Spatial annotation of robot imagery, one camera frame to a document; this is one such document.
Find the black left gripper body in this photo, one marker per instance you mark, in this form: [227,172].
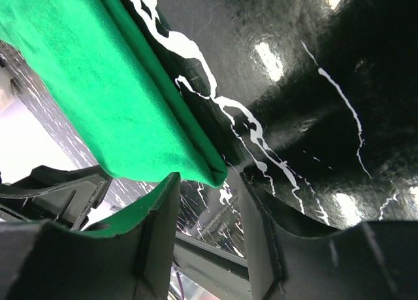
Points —
[64,197]

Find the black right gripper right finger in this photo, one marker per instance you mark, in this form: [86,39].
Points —
[292,256]

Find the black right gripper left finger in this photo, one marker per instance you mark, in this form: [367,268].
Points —
[128,255]

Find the green t shirt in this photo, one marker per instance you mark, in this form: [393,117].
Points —
[105,77]

